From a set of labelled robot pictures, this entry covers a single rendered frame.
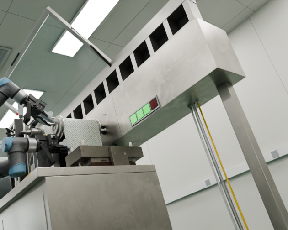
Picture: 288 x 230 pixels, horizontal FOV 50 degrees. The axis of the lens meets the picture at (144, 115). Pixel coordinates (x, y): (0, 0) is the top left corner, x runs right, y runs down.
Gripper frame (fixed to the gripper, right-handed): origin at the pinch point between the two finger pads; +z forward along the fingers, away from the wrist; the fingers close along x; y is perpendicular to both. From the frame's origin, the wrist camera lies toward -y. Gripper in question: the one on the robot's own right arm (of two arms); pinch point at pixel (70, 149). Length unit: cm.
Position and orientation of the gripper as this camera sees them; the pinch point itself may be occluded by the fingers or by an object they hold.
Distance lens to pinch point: 174.4
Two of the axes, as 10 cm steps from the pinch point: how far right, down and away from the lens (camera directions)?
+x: -6.2, 4.6, 6.3
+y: -2.5, -8.8, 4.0
